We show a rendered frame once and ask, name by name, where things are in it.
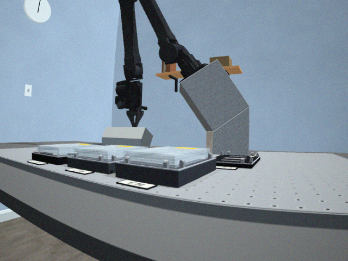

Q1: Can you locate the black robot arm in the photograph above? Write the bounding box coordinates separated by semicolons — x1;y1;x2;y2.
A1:
115;0;208;109

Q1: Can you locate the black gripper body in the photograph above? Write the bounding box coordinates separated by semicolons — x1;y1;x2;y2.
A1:
123;93;147;112

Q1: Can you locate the white control panel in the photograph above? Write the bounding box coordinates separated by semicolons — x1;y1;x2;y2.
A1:
93;127;153;148

